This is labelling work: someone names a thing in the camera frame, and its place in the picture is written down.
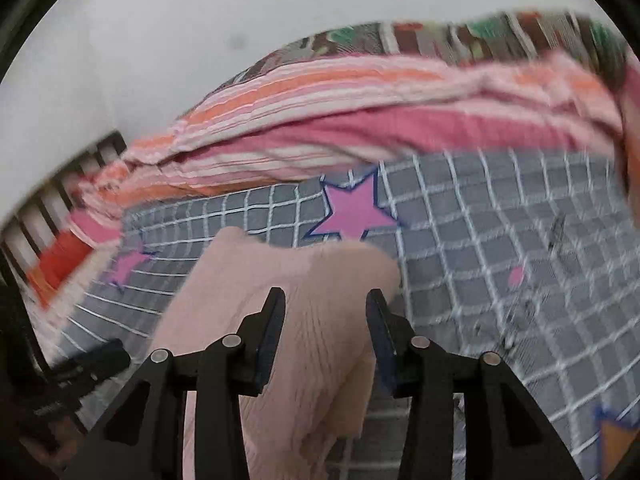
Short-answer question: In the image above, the grey checkered star bedsheet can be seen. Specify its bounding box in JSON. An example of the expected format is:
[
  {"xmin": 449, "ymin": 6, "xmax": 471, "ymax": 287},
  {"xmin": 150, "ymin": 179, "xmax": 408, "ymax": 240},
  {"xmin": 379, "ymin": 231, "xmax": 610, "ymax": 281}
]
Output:
[{"xmin": 44, "ymin": 151, "xmax": 639, "ymax": 479}]

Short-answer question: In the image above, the pink orange striped quilt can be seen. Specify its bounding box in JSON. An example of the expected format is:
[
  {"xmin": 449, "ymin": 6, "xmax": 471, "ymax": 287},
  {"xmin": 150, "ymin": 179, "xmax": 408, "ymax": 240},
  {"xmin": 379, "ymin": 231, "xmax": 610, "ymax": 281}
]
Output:
[{"xmin": 67, "ymin": 50, "xmax": 639, "ymax": 247}]

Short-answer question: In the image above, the dark wooden headboard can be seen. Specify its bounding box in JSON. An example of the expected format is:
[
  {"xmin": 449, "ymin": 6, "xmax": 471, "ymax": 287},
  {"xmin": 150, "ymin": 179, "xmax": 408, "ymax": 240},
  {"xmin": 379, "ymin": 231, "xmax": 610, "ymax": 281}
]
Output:
[{"xmin": 1, "ymin": 130, "xmax": 127, "ymax": 281}]

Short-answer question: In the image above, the pink knit sweater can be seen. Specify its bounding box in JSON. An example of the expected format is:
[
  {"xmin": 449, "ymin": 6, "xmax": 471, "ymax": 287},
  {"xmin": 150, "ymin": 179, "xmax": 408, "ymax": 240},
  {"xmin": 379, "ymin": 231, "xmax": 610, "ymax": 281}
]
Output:
[{"xmin": 150, "ymin": 228, "xmax": 400, "ymax": 479}]

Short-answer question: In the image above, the red pillow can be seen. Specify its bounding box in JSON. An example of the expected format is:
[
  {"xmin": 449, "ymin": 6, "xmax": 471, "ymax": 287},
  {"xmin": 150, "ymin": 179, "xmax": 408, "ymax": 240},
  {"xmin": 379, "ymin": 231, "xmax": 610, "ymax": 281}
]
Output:
[{"xmin": 26, "ymin": 230, "xmax": 93, "ymax": 310}]

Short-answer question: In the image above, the multicolour patterned blanket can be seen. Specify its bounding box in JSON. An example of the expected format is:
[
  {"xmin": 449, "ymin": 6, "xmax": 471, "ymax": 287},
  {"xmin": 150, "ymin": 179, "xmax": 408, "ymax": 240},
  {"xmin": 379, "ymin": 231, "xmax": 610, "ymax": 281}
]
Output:
[{"xmin": 224, "ymin": 11, "xmax": 629, "ymax": 89}]

